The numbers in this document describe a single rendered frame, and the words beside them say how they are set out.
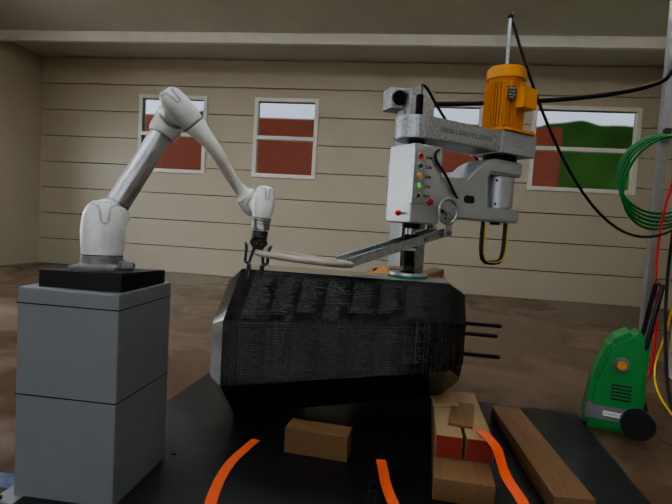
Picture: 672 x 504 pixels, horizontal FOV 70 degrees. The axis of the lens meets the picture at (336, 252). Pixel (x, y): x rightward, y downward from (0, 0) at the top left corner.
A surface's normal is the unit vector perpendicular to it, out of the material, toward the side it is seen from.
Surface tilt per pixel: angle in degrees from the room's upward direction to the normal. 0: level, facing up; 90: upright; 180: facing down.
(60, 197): 90
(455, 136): 90
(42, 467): 90
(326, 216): 90
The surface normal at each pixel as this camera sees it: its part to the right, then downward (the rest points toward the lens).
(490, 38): -0.13, 0.05
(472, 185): 0.51, 0.08
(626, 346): -0.43, 0.03
